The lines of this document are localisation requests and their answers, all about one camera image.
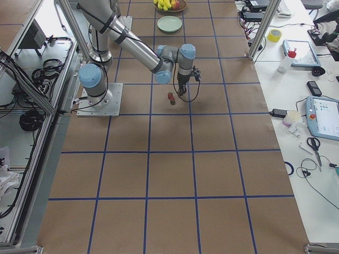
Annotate grey control box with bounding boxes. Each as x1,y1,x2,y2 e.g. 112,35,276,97
14,19,47,57

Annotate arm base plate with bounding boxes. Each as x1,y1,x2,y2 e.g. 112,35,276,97
76,83,123,117
118,16,133,30

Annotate white paper cup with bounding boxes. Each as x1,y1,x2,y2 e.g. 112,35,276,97
282,110,301,127

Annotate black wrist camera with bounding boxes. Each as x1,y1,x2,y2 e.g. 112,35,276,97
191,66,201,82

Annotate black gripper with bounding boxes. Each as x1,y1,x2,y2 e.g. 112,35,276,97
177,74,191,96

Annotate teach pendant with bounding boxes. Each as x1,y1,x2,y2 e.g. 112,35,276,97
282,40,321,68
305,96,338,141

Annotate upper teach pendant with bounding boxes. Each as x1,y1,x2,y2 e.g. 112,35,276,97
282,40,321,68

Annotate black phone remote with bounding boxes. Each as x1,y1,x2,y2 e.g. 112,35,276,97
306,81,322,97

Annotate light green plate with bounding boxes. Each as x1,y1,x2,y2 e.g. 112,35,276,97
157,16,182,33

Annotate black handled scissors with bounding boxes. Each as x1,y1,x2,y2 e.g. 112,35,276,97
307,137,322,171

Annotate wicker fruit basket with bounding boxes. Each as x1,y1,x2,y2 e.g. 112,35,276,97
154,0,187,12

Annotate yellow tape roll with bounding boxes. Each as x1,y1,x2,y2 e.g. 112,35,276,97
267,29,282,42

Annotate lower teach pendant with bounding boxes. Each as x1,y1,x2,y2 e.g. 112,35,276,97
305,96,338,141

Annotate aluminium frame post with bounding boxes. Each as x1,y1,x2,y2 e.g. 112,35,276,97
247,0,281,60

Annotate red capped plastic bottle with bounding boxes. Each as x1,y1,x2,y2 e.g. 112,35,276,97
277,48,297,74

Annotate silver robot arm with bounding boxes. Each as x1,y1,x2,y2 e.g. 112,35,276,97
75,1,201,112

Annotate yellow banana bunch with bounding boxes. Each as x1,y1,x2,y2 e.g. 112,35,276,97
153,0,172,11

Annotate black power adapter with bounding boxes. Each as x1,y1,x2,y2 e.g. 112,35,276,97
269,108,288,119

